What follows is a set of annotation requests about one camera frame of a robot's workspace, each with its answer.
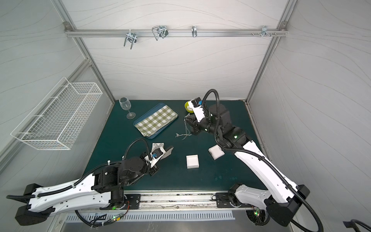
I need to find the white jewelry box base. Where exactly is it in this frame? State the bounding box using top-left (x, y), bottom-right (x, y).
top-left (186, 155), bottom-right (199, 169)

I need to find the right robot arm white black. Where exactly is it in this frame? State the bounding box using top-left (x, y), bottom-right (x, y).
top-left (184, 89), bottom-right (324, 232)

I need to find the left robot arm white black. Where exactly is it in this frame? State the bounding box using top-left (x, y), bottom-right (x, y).
top-left (6, 138), bottom-right (173, 226)

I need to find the yellow-green plastic bowl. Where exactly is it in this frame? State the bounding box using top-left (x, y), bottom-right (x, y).
top-left (184, 101), bottom-right (194, 114)

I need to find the green checked cloth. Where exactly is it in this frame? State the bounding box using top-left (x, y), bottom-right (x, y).
top-left (135, 105), bottom-right (178, 137)

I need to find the blue rectangular tray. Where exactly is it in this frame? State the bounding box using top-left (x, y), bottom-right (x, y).
top-left (133, 102), bottom-right (179, 140)

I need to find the clear wine glass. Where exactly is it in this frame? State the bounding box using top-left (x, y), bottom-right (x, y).
top-left (119, 97), bottom-right (136, 119)

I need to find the metal clamp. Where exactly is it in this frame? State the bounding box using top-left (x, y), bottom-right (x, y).
top-left (251, 26), bottom-right (277, 38)
top-left (124, 31), bottom-right (137, 49)
top-left (191, 26), bottom-right (198, 38)
top-left (152, 25), bottom-right (169, 41)

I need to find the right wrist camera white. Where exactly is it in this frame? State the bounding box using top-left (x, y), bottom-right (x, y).
top-left (190, 97), bottom-right (206, 122)

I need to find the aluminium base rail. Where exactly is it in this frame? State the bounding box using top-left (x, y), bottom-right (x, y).
top-left (121, 189), bottom-right (297, 212)

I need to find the white slotted cable duct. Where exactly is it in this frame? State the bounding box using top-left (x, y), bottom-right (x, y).
top-left (64, 210), bottom-right (235, 223)

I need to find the white wire basket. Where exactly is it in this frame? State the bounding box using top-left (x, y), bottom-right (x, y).
top-left (10, 77), bottom-right (102, 150)

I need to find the aluminium overhead rail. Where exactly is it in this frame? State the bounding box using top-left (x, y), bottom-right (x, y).
top-left (65, 28), bottom-right (288, 38)

